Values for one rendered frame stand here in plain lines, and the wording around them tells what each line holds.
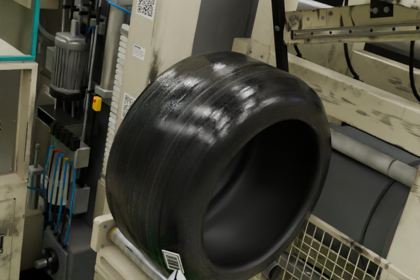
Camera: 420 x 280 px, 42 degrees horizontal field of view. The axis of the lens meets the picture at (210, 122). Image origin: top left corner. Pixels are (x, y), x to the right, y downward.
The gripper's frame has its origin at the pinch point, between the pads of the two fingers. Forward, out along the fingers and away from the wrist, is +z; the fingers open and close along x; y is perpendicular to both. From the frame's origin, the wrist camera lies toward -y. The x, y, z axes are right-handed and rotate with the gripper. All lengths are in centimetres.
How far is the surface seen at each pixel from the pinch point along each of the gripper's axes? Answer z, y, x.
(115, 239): 17.3, 20.3, -23.7
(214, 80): 35.0, -19.2, 11.1
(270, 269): 11.9, 32.8, 15.6
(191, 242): 5.5, -3.4, 3.8
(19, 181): 38, 22, -58
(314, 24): 69, 3, 33
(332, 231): 24, 39, 33
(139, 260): 10.3, 18.2, -15.4
